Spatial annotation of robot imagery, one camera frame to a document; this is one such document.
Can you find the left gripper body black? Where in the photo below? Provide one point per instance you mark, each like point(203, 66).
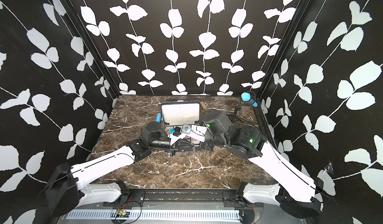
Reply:
point(173, 148)

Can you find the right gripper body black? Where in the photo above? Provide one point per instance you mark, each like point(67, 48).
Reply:
point(210, 142)

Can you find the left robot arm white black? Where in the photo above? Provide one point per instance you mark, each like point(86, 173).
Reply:
point(70, 186)

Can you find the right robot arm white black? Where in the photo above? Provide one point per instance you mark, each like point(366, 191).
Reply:
point(294, 191)

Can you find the black mini tripod stand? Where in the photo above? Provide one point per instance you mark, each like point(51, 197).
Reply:
point(234, 117)

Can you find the blue handheld microphone lying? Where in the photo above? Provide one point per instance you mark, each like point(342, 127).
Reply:
point(159, 118)

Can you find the blue microphone on tripod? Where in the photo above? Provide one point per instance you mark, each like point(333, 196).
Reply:
point(249, 99)

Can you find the small green circuit board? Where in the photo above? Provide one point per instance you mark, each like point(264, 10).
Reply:
point(122, 214)

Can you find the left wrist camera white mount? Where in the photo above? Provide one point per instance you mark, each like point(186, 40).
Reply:
point(176, 134)

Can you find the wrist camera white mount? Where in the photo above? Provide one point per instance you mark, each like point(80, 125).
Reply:
point(176, 134)
point(194, 131)

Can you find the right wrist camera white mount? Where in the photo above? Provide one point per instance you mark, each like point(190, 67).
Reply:
point(194, 131)

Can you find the white slotted cable duct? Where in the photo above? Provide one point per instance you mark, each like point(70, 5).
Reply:
point(161, 215)

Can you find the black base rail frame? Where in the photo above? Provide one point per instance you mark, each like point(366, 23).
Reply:
point(185, 198)

